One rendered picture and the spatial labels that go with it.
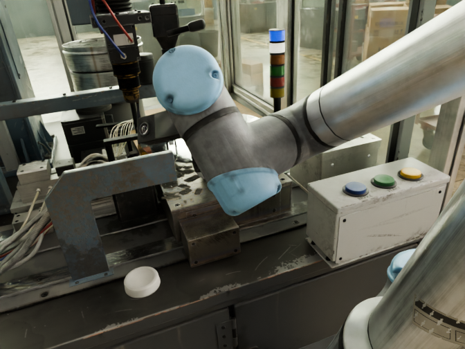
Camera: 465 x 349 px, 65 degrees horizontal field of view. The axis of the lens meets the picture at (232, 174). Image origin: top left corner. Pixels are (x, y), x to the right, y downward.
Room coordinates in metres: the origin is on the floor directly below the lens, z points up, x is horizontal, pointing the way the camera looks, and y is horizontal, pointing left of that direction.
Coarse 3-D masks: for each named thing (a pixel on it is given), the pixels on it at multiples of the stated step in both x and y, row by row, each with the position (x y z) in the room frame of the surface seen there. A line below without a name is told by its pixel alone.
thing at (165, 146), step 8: (248, 120) 0.93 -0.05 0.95; (144, 144) 0.82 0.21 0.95; (160, 144) 0.81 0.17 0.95; (168, 144) 0.81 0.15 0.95; (176, 144) 0.80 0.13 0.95; (184, 144) 0.80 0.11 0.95; (152, 152) 0.76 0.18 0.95; (176, 152) 0.76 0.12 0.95; (184, 152) 0.75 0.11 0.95; (176, 160) 0.72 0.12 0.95; (184, 160) 0.71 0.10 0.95
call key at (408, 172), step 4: (404, 168) 0.69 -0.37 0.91; (408, 168) 0.68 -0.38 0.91; (412, 168) 0.68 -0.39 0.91; (404, 172) 0.67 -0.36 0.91; (408, 172) 0.67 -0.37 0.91; (412, 172) 0.67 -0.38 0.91; (416, 172) 0.66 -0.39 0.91; (420, 172) 0.66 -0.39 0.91; (404, 176) 0.66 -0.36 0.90; (408, 176) 0.66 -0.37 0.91; (412, 176) 0.65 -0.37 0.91; (416, 176) 0.65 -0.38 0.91; (420, 176) 0.66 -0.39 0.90
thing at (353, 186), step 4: (348, 184) 0.63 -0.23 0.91; (352, 184) 0.63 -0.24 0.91; (356, 184) 0.63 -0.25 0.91; (360, 184) 0.63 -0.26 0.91; (364, 184) 0.63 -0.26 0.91; (348, 188) 0.62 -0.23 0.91; (352, 188) 0.62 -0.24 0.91; (356, 188) 0.62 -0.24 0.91; (360, 188) 0.62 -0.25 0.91; (364, 188) 0.61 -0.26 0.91; (348, 192) 0.62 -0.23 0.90; (352, 192) 0.61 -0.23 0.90; (356, 192) 0.61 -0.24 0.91; (360, 192) 0.61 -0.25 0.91; (364, 192) 0.61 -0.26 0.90
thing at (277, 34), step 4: (276, 28) 1.10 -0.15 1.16; (280, 28) 1.10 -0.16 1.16; (272, 32) 1.07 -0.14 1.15; (276, 32) 1.06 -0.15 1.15; (280, 32) 1.06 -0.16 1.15; (284, 32) 1.08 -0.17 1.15; (272, 36) 1.07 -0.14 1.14; (276, 36) 1.06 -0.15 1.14; (280, 36) 1.06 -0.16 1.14; (284, 36) 1.08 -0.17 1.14; (272, 40) 1.07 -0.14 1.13; (276, 40) 1.06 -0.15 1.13; (280, 40) 1.06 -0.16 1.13; (284, 40) 1.07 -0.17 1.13
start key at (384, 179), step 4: (376, 176) 0.66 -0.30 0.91; (380, 176) 0.66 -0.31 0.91; (384, 176) 0.66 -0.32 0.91; (388, 176) 0.66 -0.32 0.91; (376, 180) 0.64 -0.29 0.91; (380, 180) 0.64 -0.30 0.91; (384, 180) 0.64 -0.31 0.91; (388, 180) 0.64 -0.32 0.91; (392, 180) 0.64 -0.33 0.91; (380, 184) 0.63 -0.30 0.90; (384, 184) 0.63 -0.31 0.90; (388, 184) 0.63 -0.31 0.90; (392, 184) 0.63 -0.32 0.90
